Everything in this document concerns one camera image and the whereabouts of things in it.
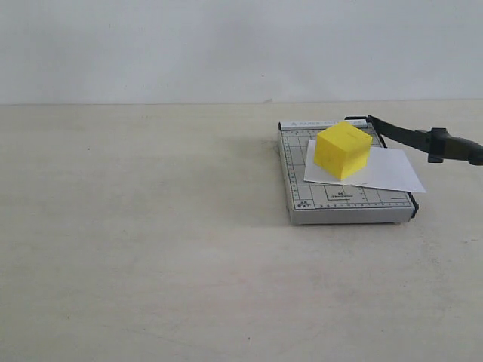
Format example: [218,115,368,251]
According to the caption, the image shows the white paper sheet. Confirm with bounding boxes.
[303,140,426,193]

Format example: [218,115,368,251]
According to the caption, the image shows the yellow cube block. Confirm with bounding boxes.
[313,121,373,180]

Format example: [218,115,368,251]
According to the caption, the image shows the grey paper cutter base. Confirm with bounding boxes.
[278,121,419,225]

